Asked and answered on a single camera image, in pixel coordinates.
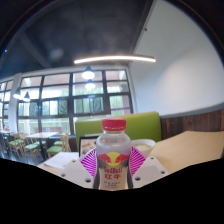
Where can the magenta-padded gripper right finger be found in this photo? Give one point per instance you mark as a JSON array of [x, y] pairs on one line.
[[148, 170]]

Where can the large black-framed window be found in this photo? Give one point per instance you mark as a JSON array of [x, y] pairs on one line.
[[60, 100]]

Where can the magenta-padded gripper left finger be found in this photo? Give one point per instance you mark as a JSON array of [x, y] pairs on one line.
[[78, 171]]

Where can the long curved ceiling light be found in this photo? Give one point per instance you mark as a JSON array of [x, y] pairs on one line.
[[113, 59]]

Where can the black tablet with stickers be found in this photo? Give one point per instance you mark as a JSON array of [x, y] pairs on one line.
[[87, 145]]

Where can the group of black pendant lamps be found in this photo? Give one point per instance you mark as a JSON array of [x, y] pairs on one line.
[[88, 74]]

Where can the green upholstered bench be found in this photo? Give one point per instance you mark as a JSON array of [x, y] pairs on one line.
[[143, 125]]

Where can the white paper sheets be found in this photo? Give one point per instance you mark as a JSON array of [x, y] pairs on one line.
[[61, 160]]

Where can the light wooden dining table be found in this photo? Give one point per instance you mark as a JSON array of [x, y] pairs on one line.
[[41, 135]]

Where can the group of green-seated wooden chairs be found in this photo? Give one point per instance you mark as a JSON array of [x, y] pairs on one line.
[[31, 146]]

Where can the red-capped clear drink bottle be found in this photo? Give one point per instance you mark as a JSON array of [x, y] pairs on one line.
[[112, 160]]

